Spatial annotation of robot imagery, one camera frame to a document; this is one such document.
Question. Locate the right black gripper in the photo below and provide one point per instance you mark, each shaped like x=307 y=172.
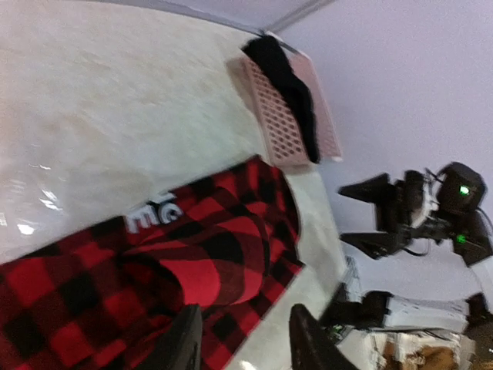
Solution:
x=406 y=212

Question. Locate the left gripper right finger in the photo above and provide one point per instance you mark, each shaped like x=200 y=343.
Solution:
x=310 y=347

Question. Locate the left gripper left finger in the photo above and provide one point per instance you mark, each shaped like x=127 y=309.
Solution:
x=180 y=347

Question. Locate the red black plaid garment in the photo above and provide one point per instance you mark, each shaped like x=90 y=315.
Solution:
x=102 y=297

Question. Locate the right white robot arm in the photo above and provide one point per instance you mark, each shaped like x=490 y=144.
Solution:
x=459 y=191

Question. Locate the pink plastic laundry basket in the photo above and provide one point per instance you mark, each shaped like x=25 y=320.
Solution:
x=280 y=130

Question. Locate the black garment in basket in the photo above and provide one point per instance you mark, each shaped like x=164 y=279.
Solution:
x=267 y=53

